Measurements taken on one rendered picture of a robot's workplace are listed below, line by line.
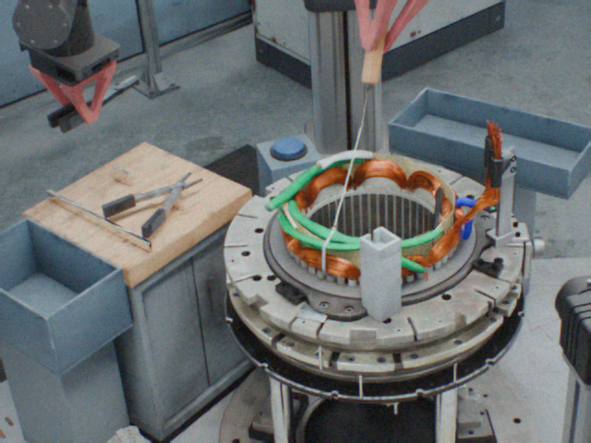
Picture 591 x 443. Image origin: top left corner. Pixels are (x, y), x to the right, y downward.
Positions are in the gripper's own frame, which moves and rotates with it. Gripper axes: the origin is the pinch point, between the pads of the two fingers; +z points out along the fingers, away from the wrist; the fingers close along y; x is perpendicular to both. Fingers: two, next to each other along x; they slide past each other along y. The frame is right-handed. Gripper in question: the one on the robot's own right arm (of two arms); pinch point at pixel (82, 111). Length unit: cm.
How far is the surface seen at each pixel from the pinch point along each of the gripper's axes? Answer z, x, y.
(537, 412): 38, 24, 50
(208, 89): 137, 151, -144
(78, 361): 18.0, -16.9, 14.4
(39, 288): 19.3, -11.5, 0.6
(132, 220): 11.3, -1.6, 7.9
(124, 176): 10.8, 3.1, 1.5
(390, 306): 4.4, 0.3, 44.2
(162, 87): 135, 140, -155
